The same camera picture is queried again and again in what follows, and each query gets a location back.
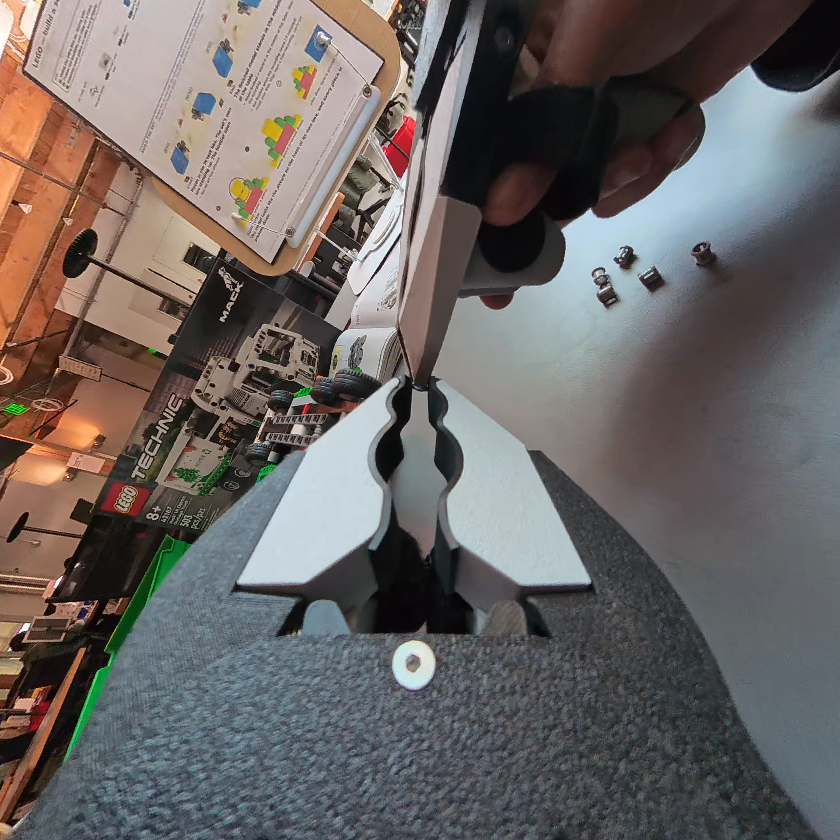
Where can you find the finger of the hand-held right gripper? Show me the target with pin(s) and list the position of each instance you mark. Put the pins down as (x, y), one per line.
(439, 275)

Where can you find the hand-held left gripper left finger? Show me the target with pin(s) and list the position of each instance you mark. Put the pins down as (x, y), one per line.
(315, 512)

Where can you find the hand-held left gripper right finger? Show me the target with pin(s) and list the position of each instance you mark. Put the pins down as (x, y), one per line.
(512, 512)

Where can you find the lego truck model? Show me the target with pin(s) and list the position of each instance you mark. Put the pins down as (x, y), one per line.
(354, 384)

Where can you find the lego instruction booklet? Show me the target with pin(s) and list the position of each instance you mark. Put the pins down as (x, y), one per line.
(374, 354)

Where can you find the lego set box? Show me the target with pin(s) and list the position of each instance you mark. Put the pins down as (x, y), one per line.
(197, 394)

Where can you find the person's right hand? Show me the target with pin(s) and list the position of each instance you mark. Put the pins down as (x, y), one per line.
(656, 39)

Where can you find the red storage box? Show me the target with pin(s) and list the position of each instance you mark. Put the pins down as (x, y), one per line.
(400, 138)

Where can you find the instruction sheet on wooden stand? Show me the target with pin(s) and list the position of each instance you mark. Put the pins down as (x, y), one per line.
(387, 59)

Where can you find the green plastic bin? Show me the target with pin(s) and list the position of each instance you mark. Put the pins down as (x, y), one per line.
(151, 590)

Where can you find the printed instruction sheet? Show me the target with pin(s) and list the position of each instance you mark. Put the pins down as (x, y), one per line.
(197, 98)

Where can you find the black pendant lamp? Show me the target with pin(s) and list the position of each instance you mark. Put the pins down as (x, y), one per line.
(80, 253)

